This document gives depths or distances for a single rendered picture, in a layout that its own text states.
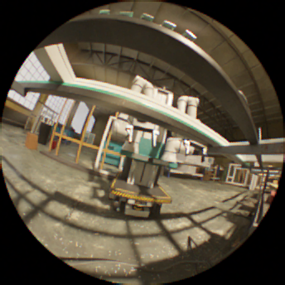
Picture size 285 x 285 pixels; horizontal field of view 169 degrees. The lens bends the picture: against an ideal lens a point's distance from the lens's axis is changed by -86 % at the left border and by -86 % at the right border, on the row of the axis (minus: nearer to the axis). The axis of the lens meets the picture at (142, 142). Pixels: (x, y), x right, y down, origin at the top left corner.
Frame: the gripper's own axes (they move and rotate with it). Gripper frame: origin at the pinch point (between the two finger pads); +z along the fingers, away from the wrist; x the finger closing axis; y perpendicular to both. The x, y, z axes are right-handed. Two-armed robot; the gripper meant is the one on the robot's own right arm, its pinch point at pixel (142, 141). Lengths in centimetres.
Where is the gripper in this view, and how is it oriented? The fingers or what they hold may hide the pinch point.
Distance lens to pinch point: 52.6
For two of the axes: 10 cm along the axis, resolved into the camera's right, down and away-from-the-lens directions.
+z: -0.2, 8.8, -4.8
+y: -3.2, 4.5, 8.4
